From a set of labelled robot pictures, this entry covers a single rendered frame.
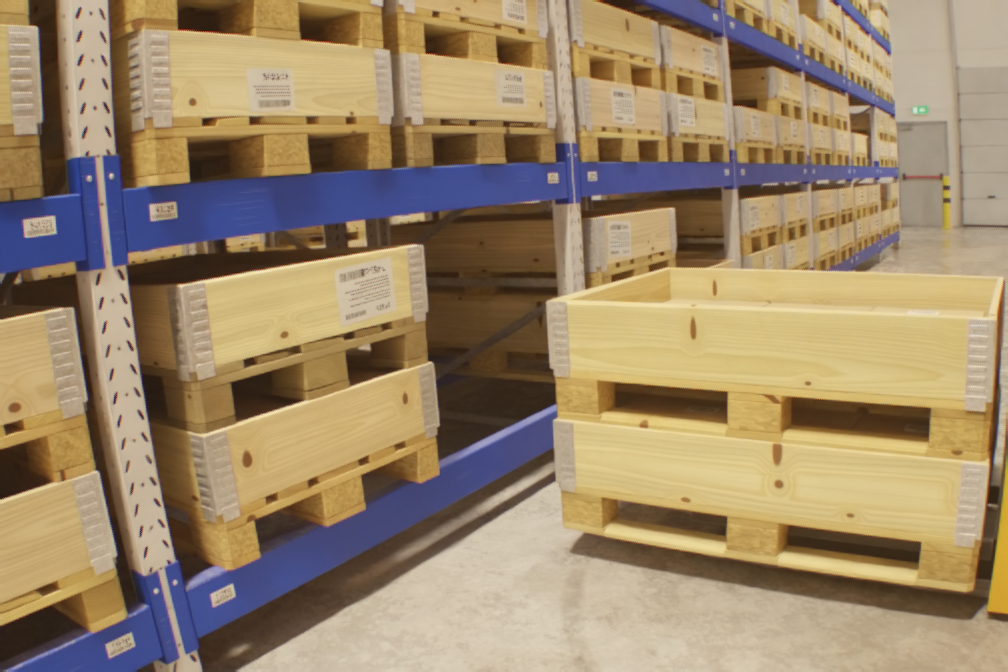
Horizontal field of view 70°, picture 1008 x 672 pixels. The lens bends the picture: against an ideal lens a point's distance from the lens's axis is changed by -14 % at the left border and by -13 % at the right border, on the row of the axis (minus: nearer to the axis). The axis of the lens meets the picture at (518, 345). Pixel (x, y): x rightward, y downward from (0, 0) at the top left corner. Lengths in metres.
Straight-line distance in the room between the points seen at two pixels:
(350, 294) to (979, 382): 1.56
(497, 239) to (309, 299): 1.59
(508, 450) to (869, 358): 1.34
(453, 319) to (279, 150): 1.87
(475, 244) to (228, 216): 1.84
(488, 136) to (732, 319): 1.05
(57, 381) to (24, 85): 0.58
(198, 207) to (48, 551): 0.81
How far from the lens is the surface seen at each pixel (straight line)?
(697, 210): 5.14
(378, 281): 2.24
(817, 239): 6.88
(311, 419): 2.10
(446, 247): 3.70
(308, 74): 2.13
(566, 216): 3.13
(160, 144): 1.82
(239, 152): 2.08
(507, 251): 3.51
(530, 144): 2.98
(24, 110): 1.70
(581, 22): 3.35
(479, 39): 2.73
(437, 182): 2.48
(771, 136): 5.68
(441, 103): 2.52
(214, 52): 1.95
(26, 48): 1.73
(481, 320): 3.63
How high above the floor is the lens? 1.11
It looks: 11 degrees down
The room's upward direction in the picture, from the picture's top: 4 degrees counter-clockwise
